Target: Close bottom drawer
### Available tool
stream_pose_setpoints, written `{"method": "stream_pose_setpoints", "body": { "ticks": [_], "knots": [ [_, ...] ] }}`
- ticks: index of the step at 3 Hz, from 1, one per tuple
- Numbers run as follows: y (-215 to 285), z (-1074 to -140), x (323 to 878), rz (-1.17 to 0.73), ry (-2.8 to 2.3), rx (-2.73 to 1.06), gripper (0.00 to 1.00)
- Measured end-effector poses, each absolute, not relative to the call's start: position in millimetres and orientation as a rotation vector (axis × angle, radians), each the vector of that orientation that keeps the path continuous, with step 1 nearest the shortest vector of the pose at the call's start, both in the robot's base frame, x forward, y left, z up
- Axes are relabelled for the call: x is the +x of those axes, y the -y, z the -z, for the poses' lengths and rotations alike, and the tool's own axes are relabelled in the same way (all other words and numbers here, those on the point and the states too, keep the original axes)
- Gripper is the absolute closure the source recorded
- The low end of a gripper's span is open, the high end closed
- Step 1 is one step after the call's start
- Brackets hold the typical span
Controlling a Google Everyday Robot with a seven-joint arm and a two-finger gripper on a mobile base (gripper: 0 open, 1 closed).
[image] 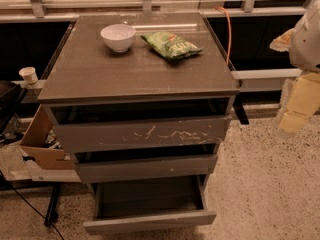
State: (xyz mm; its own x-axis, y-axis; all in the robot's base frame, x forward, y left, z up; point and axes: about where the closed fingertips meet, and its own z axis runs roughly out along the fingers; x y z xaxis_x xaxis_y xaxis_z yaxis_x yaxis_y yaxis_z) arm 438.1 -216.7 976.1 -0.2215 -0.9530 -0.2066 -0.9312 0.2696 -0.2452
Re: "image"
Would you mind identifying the green chip bag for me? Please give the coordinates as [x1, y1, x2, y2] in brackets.
[141, 31, 202, 60]

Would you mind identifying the grey metal rail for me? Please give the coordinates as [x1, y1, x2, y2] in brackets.
[232, 68, 301, 92]

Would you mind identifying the white ceramic bowl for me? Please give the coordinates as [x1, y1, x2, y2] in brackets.
[100, 24, 136, 53]

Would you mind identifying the grey bottom drawer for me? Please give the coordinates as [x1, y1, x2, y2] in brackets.
[83, 176, 216, 235]

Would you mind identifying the black floor cable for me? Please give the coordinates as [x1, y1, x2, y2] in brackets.
[0, 170, 66, 240]

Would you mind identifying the brown cardboard box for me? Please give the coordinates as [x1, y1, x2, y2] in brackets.
[20, 106, 75, 170]

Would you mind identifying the orange cable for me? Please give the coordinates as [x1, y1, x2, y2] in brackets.
[215, 5, 233, 66]

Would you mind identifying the grey middle drawer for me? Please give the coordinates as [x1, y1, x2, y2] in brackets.
[76, 154, 217, 183]

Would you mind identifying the black bin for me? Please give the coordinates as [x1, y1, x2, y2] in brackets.
[0, 80, 27, 134]

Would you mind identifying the scratched grey top drawer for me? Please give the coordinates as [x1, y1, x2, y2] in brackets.
[53, 116, 231, 153]

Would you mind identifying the grey drawer cabinet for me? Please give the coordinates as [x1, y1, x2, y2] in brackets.
[37, 11, 241, 185]

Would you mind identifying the black stand leg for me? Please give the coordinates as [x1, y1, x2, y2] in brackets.
[44, 183, 61, 227]

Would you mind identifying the white paper cup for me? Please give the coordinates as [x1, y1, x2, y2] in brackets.
[19, 67, 38, 85]

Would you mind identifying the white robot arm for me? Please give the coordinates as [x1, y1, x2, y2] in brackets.
[270, 0, 320, 137]

